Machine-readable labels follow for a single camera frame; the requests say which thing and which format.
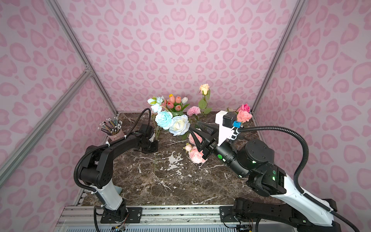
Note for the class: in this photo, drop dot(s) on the pink rose stem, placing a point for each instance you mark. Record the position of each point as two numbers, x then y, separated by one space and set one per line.
240 116

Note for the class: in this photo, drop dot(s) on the pink pen cup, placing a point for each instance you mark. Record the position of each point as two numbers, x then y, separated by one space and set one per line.
112 127

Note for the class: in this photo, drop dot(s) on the pink tulip bunch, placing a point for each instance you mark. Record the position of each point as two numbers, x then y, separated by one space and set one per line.
175 105

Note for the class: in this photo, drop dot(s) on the white cream rose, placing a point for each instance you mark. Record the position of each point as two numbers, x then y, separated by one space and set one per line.
180 125

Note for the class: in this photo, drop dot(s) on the peach rose stem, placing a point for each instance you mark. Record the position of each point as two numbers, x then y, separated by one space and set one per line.
204 102

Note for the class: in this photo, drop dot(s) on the small teal white flower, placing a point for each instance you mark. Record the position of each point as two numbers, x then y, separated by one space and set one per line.
156 104

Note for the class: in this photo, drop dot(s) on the magenta rose stem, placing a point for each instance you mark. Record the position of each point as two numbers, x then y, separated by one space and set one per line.
244 107

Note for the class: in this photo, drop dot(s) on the teal carnation flower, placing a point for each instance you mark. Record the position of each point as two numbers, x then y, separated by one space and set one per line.
164 119

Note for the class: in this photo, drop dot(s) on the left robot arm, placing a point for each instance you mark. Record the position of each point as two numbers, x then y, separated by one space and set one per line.
94 170

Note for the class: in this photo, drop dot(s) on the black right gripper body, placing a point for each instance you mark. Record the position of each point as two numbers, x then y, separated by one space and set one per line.
211 142

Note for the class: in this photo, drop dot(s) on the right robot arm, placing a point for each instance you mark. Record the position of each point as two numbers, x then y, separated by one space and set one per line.
255 161

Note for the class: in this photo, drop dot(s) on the pink carnation flower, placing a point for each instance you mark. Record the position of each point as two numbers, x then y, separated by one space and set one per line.
193 111

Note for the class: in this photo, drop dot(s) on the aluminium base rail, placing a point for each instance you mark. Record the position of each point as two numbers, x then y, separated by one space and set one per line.
189 218

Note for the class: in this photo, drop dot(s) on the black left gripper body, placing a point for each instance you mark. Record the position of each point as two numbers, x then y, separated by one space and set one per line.
150 143

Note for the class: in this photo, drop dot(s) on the large pink peony stem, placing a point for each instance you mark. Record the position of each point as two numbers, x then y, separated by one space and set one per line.
157 132

